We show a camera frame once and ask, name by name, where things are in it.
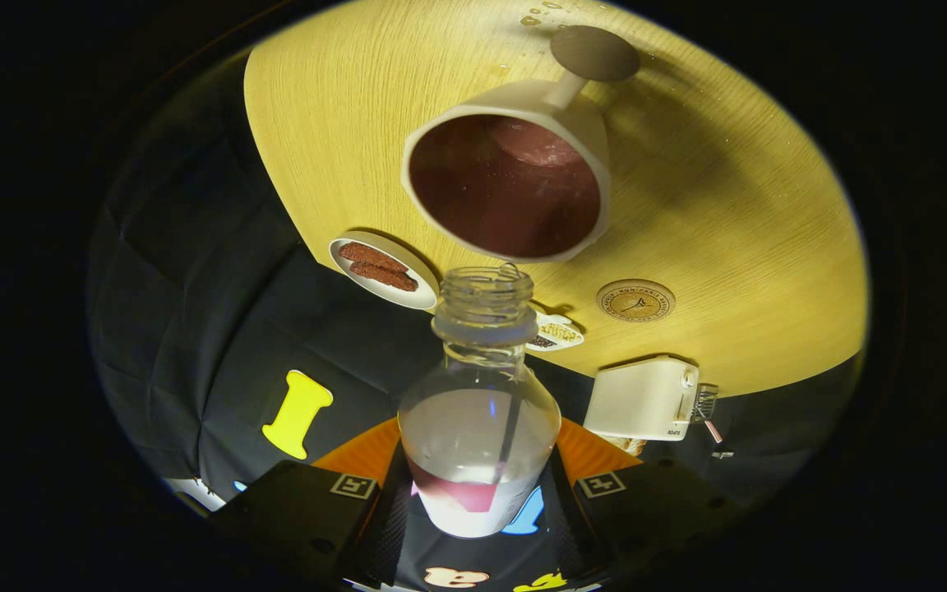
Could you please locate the white divided bean tray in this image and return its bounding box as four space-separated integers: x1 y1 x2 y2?
525 308 585 353

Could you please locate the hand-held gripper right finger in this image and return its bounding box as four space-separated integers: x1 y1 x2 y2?
538 418 741 586

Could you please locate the round cork coaster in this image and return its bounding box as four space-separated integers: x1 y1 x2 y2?
596 279 677 322

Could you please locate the white round plate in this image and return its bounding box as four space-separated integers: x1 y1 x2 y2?
328 231 440 311

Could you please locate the brown meat piece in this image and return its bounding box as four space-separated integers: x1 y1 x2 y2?
349 261 419 293
338 242 409 273

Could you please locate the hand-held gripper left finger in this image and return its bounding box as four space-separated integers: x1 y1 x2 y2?
210 417 413 589

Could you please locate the wooden table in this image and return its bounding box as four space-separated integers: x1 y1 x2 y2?
243 0 871 400

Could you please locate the clear juice bottle red label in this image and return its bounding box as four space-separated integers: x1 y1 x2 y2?
397 265 562 539

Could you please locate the beige cup with handle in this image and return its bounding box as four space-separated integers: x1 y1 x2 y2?
400 25 641 264

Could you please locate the white toaster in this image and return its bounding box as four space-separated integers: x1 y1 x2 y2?
583 355 700 442

